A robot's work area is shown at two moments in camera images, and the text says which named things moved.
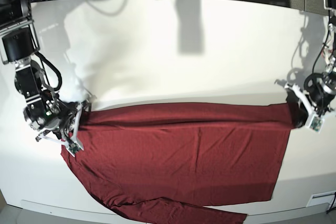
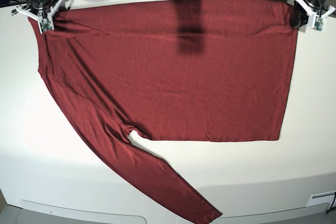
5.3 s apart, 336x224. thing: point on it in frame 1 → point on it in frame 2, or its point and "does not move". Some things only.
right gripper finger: [299, 112] → [300, 17]
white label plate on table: [321, 198] does not move
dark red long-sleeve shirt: [165, 163] → [217, 69]
